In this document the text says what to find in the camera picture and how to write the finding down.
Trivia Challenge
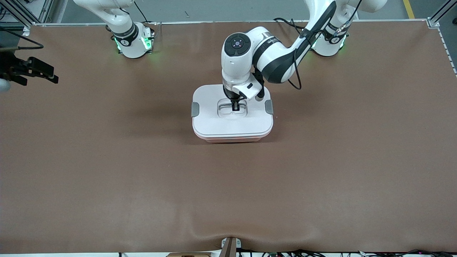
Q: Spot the grey lid handle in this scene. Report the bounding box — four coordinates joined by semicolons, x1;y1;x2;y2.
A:
218;99;247;118

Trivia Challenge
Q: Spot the white plastic box lid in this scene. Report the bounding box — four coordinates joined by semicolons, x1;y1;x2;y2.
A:
192;84;274;140

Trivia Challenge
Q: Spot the brown table mat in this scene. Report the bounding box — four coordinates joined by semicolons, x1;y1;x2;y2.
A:
0;20;457;255

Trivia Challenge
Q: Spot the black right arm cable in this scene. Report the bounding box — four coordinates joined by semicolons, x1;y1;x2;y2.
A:
0;26;44;51

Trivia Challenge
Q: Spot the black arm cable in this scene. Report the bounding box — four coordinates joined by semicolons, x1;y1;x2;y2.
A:
0;26;44;51
287;29;343;90

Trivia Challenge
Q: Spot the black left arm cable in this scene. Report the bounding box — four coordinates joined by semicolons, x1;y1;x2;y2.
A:
287;29;343;90

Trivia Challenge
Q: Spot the silver frame upright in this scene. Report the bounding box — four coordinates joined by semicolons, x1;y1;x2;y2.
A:
34;0;55;24

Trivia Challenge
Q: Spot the black left base cable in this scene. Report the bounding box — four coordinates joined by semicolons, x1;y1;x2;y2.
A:
273;17;308;36

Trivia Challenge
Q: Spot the black base cable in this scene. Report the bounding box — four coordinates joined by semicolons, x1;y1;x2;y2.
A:
133;0;152;25
273;17;308;36

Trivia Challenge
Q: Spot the long silver table edge rail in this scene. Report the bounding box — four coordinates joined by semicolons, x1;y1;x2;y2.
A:
32;20;429;26

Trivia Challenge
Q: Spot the black right base cable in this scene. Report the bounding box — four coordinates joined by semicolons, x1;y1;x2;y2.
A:
133;0;152;25

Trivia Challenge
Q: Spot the brown wooden post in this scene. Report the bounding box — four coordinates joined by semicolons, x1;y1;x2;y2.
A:
223;237;237;257

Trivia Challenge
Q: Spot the aluminium frame post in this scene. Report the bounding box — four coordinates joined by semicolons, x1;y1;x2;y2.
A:
427;0;457;28

